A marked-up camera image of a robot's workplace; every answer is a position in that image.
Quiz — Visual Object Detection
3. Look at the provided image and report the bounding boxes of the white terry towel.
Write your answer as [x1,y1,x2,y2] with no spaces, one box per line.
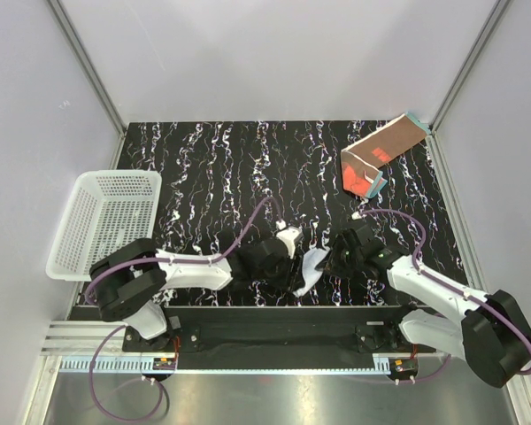
[293,248,330,297]

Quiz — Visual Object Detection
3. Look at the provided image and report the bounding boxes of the brown towel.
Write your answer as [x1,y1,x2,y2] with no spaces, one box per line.
[340,113,431,199]

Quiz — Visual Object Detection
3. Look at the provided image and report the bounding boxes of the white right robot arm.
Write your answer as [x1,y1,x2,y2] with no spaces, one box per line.
[303,224,531,388]

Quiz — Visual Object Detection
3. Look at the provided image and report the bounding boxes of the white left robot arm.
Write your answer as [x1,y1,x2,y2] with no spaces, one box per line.
[85,236,319,351]

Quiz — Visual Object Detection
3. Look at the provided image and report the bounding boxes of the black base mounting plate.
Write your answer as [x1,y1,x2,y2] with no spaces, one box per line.
[123,306,411,373]

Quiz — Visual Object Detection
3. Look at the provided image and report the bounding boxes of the white plastic basket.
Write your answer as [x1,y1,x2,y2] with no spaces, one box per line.
[45,170,162,282]

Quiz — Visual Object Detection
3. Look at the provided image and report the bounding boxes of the right aluminium corner post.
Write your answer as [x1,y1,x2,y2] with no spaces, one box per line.
[428,0,514,134]

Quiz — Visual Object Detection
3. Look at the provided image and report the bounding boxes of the aluminium corner post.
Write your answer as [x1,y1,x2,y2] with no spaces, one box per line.
[428,0,514,134]
[46,0,128,136]

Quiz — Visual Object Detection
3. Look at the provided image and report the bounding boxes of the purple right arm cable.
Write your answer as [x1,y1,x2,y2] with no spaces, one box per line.
[350,208,531,384]

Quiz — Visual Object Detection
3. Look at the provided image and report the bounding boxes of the aluminium front rail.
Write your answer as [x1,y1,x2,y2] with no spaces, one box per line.
[42,321,522,355]

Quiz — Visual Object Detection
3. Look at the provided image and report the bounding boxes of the white slotted cable duct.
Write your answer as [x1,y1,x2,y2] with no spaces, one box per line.
[60,356,174,374]

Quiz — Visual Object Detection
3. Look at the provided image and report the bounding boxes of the left aluminium corner post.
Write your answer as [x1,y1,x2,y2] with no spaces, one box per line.
[46,0,128,136]

